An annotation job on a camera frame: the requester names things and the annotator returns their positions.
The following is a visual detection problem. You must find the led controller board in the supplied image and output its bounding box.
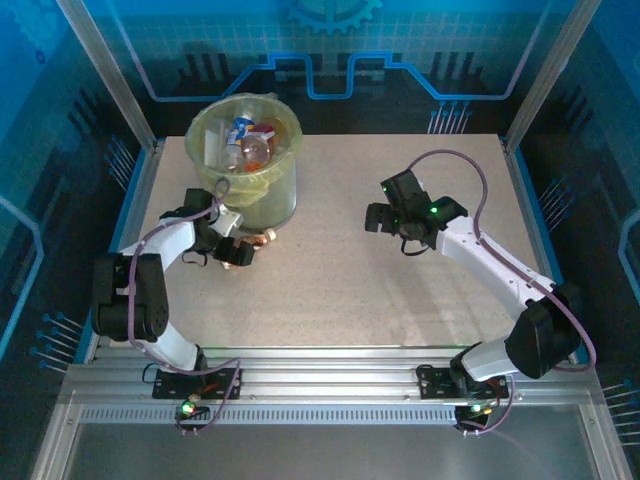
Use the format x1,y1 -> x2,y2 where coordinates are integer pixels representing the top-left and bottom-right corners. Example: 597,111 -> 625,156
174,394 -> 211,421
454,401 -> 494,426

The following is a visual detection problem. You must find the copper brown label bottle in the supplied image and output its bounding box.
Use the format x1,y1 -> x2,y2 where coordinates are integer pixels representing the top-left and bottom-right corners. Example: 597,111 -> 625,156
221,227 -> 279,272

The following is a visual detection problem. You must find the left LED controller board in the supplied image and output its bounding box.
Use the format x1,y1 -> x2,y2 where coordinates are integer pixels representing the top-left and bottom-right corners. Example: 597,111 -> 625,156
174,394 -> 211,421

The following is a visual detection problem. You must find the aluminium front frame rail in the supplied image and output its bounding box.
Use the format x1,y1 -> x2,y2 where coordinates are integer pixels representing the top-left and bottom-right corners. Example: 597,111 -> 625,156
59,344 -> 609,409

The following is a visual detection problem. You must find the bin with yellow liner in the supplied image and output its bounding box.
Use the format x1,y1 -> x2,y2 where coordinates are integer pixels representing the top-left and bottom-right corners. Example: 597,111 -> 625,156
184,93 -> 304,207

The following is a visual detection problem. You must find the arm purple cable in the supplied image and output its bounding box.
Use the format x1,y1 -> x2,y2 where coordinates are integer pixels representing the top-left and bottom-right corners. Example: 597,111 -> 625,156
127,177 -> 245,437
405,149 -> 599,437

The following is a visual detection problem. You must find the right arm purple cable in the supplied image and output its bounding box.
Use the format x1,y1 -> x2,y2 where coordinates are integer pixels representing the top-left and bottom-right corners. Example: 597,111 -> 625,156
405,149 -> 599,437

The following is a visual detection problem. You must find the clear grey plastic bottle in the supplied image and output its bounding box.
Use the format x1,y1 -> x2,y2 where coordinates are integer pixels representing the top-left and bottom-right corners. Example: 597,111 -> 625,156
203,117 -> 235,169

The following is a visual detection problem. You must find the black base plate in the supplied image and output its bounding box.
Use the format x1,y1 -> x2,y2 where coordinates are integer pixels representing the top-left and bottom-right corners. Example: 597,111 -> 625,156
152,367 -> 241,401
416,366 -> 510,401

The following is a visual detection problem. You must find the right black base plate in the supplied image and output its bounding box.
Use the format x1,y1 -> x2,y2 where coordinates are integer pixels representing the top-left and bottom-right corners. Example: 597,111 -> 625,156
416,366 -> 510,401

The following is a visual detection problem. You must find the left aluminium corner post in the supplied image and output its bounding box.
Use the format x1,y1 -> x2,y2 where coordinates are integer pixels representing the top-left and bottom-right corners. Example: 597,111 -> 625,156
54,0 -> 157,151

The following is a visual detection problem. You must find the right LED controller board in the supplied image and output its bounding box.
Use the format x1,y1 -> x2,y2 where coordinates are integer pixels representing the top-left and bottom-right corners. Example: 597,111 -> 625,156
454,401 -> 494,426

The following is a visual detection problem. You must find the slotted grey cable duct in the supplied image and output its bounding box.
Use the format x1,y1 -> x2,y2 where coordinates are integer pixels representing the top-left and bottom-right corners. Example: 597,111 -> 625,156
79,407 -> 586,426

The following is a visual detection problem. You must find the right aluminium corner post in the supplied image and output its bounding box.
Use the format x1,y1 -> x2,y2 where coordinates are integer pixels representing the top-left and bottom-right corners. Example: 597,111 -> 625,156
504,0 -> 604,146

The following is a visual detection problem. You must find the aluminium corner post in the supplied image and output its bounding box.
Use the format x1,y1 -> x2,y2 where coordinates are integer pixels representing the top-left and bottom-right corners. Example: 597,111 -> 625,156
54,0 -> 157,151
504,0 -> 604,146

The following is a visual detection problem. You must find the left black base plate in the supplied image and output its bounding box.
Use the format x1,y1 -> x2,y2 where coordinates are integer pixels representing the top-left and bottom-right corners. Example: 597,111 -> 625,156
152,367 -> 241,401

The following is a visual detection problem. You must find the translucent round waste bin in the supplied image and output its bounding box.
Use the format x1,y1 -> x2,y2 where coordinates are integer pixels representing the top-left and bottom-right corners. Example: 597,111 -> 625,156
197,149 -> 297,231

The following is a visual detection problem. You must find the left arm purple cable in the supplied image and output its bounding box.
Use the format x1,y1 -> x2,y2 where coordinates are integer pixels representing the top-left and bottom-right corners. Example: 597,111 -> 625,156
127,177 -> 245,437

